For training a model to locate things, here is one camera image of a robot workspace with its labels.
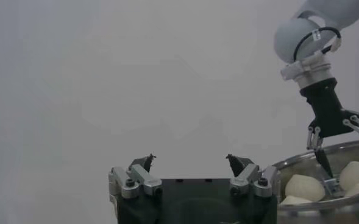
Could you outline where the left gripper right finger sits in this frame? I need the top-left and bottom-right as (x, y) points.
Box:
(225, 153), (280, 198)

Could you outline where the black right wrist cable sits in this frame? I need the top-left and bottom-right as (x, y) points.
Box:
(293, 26), (342, 63)

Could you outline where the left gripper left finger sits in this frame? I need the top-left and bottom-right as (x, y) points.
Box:
(108, 153), (163, 200)

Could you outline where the stainless steel steamer basket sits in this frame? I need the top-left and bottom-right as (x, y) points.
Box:
(272, 138), (359, 224)

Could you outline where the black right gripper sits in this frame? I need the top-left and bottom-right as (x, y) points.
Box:
(299, 77), (359, 180)

